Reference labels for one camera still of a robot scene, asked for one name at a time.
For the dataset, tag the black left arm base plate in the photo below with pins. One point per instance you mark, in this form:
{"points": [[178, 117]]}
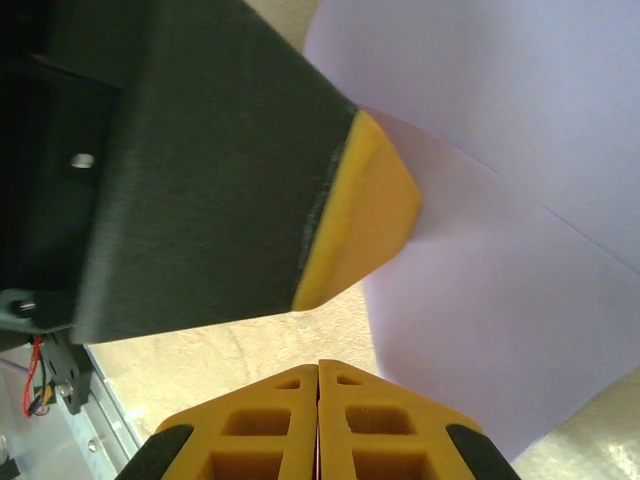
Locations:
{"points": [[62, 360]]}

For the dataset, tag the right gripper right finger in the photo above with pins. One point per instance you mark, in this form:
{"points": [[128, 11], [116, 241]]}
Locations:
{"points": [[395, 450]]}

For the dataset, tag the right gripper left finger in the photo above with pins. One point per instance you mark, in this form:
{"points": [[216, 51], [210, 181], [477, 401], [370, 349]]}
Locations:
{"points": [[250, 450]]}

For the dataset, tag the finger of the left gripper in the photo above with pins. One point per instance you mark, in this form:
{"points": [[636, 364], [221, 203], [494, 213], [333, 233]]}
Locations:
{"points": [[225, 200]]}

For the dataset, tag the purple cloth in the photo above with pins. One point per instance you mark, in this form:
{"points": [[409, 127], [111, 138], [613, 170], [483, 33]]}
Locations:
{"points": [[500, 275]]}

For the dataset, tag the long aluminium mounting rail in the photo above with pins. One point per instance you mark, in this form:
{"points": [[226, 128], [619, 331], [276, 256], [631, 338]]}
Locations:
{"points": [[117, 425]]}

